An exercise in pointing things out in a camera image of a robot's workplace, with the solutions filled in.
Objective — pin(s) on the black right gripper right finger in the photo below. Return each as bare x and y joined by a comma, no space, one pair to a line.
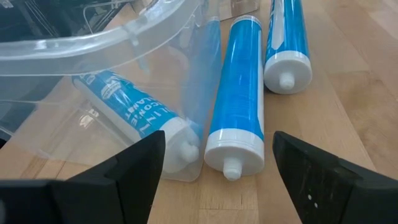
326,193

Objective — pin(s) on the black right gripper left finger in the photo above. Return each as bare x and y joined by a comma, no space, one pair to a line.
124,186

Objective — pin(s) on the blue silicone tube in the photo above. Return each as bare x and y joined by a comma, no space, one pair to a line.
286,31
236,93
130,105

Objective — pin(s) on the translucent plastic storage bin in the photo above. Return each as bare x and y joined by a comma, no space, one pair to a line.
46,53

